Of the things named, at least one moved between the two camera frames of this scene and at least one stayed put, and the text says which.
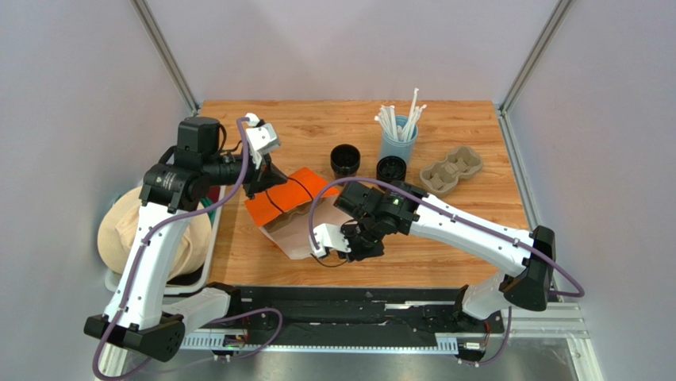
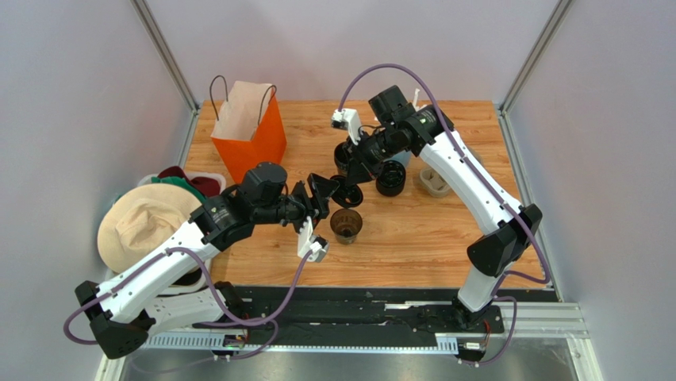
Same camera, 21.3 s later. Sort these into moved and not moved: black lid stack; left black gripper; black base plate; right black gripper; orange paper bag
Moved: left black gripper; orange paper bag; right black gripper
Not moved: black base plate; black lid stack
